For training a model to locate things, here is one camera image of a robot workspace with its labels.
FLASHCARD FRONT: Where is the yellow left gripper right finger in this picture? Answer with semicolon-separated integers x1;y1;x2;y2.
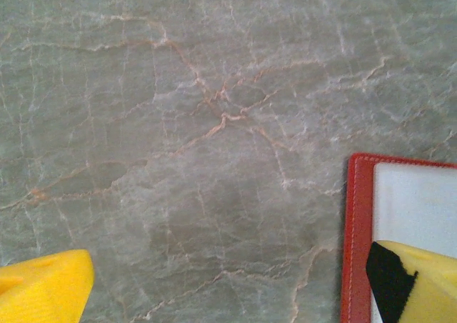
366;239;457;323

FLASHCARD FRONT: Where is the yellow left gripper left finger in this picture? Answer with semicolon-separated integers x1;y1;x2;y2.
0;248;95;323

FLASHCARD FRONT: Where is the red leather card holder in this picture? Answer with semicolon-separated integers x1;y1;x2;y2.
338;152;457;323

